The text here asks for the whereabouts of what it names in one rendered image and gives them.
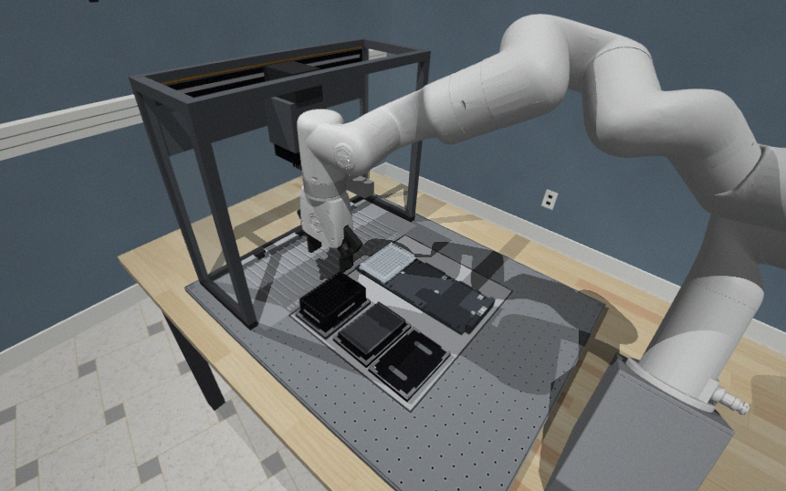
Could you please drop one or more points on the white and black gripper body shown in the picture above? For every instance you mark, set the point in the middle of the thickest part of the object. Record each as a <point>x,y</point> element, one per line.
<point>324,219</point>

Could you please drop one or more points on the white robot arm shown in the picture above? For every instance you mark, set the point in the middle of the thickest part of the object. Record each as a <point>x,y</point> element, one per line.
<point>702,132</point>

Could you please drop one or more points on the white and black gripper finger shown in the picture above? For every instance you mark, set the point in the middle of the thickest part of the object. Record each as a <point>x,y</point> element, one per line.
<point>313,244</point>
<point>354,244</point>

